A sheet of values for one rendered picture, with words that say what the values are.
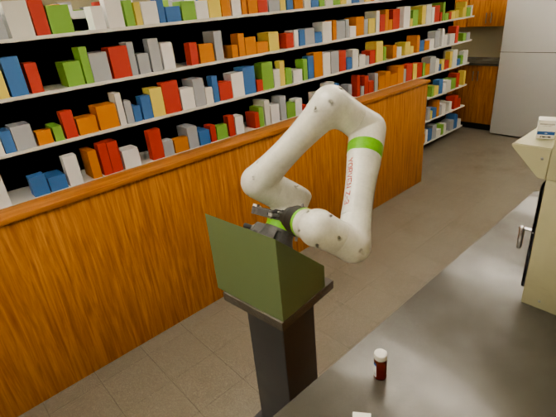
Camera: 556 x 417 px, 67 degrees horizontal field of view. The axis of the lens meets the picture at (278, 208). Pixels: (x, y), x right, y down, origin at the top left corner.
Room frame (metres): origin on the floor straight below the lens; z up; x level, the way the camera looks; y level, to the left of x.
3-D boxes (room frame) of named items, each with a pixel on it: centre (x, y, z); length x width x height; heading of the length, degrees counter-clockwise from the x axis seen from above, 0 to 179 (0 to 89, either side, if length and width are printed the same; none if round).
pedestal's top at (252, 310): (1.41, 0.03, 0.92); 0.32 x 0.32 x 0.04; 46
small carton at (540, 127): (1.30, -0.88, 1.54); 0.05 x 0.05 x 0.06; 59
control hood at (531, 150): (1.33, -0.92, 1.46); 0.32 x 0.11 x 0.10; 130
